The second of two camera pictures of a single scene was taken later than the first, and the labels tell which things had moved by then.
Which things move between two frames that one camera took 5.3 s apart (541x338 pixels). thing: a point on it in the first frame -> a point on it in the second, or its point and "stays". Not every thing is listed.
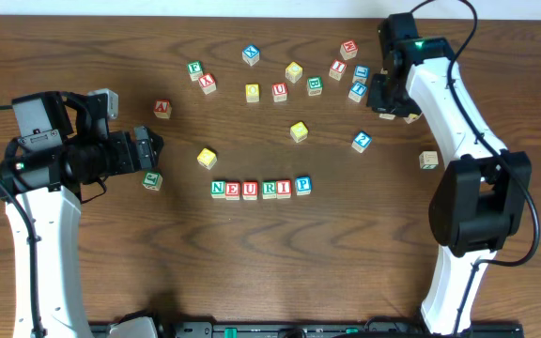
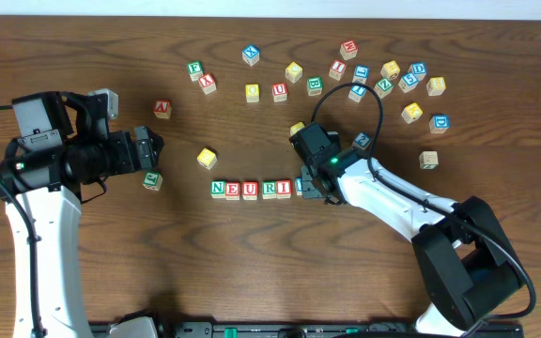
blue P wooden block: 302,185 stays
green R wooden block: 269,190 stays
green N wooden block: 218,189 stays
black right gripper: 388,100 -> 312,183
